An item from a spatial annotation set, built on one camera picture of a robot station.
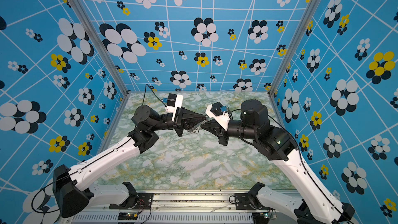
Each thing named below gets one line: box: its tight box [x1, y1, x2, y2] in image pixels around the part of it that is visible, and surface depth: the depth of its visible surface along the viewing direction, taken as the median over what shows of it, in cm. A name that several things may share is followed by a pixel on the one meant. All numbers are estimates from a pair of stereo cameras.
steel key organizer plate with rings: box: [187, 124, 201, 134], surface depth 54 cm
